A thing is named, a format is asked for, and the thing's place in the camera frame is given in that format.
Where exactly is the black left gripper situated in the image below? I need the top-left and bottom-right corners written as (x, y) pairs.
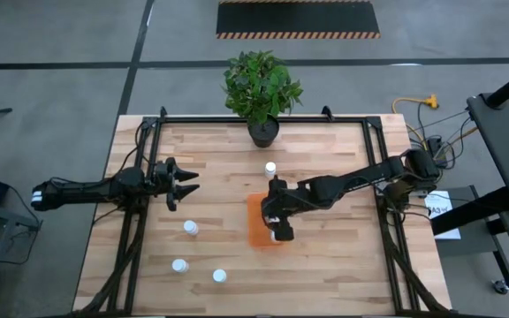
top-left (150, 156), bottom-right (201, 212)

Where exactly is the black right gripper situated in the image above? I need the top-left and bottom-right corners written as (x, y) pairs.
top-left (261, 178), bottom-right (308, 243)

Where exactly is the orange plastic basket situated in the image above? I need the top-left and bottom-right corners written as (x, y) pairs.
top-left (246, 192), bottom-right (285, 249)

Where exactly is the black plant pot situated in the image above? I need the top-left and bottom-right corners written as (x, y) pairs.
top-left (247, 115), bottom-right (281, 149)

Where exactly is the green leafy plant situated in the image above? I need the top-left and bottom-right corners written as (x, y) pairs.
top-left (222, 49), bottom-right (304, 125)

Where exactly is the white paper sheet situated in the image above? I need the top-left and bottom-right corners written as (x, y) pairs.
top-left (424, 189), bottom-right (462, 241)

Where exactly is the black power strip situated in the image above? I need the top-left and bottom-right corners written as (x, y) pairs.
top-left (426, 135), bottom-right (449, 170)

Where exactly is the grey metal cart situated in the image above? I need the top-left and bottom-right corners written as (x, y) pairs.
top-left (0, 198), bottom-right (43, 318)

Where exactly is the black hazard-striped floor mat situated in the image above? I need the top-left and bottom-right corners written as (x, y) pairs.
top-left (216, 0), bottom-right (382, 41)

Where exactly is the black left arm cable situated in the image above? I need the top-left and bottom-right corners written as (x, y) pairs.
top-left (115, 121), bottom-right (149, 178)

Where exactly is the black metal table frame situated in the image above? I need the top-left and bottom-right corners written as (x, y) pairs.
top-left (75, 105), bottom-right (448, 317)

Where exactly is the black floor cable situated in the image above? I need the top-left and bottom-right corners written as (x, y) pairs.
top-left (414, 102), bottom-right (472, 154)

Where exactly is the yellow extension cable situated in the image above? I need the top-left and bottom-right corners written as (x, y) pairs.
top-left (391, 94), bottom-right (448, 163)

